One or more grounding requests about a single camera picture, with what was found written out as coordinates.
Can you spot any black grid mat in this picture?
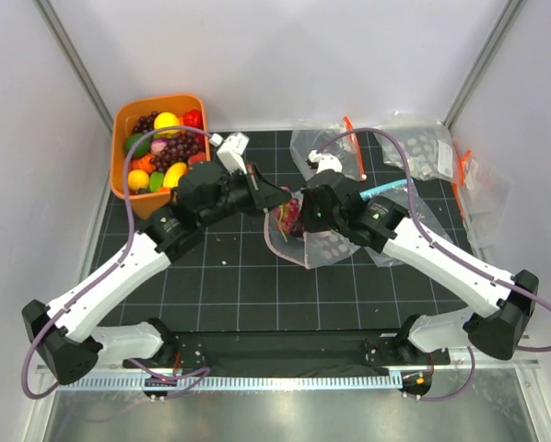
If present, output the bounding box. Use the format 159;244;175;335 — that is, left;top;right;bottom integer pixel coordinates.
89;131;472;332

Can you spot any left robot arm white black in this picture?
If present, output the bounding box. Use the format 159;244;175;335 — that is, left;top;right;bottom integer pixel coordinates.
22;162;291;385

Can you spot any large dark grape bunch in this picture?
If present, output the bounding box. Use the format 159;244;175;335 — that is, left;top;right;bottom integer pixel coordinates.
150;133;205;172

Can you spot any orange plastic fruit bin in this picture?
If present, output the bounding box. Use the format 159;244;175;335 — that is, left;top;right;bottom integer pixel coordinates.
110;94;211;219

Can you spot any pink zip dotted bag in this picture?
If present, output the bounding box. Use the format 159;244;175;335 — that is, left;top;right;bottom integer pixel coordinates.
264;192;358;269

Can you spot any small red grape bunch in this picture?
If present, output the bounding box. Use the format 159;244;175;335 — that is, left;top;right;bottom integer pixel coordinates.
271;197;304;240

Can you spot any orange zip clear bag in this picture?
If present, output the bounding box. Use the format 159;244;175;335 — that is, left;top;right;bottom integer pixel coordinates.
289;117;366;181

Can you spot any yellow mango toy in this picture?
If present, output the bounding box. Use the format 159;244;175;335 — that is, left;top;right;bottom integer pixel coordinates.
163;162;188;189

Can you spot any yellow orange toy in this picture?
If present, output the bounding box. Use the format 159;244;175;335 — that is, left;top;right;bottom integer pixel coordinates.
127;170;149;192

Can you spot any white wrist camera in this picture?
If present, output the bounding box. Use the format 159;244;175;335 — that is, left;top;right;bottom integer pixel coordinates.
209;133;249;174
307;150;343;174

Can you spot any orange pumpkin toy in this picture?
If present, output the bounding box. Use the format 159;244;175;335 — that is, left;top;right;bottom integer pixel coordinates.
130;153;157;174

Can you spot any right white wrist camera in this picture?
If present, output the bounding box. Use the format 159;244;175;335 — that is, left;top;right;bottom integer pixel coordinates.
307;150;343;174

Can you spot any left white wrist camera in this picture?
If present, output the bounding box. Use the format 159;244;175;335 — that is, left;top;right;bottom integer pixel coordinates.
209;133;249;174

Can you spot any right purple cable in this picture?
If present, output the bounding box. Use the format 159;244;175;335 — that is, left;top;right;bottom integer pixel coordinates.
310;127;551;401

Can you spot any green lime toy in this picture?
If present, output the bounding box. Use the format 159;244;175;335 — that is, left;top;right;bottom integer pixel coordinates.
123;133;151;158

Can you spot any green starfruit toy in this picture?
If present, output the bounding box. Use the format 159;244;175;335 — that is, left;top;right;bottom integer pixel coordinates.
148;171;165;192

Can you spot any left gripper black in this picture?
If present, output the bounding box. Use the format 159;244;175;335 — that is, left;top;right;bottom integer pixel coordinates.
198;162;291;228

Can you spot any small dark grape bunch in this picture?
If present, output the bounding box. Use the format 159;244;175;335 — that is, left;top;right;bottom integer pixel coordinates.
132;111;158;134

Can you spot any red bell pepper toy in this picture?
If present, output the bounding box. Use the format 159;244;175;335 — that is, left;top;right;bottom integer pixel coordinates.
182;109;204;129

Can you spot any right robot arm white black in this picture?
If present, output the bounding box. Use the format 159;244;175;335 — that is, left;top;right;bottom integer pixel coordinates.
300;170;539;365

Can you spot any purple cable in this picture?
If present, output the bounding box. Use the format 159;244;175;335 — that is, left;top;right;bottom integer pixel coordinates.
22;127;221;401
310;127;551;401

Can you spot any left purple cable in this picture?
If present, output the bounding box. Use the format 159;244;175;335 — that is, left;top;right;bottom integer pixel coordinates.
22;127;221;401

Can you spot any yellow lemon toy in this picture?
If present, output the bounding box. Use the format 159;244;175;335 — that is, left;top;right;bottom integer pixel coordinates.
153;111;181;137

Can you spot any orange zip bag at right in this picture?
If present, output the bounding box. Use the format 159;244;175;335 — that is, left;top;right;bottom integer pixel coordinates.
452;142;512;250

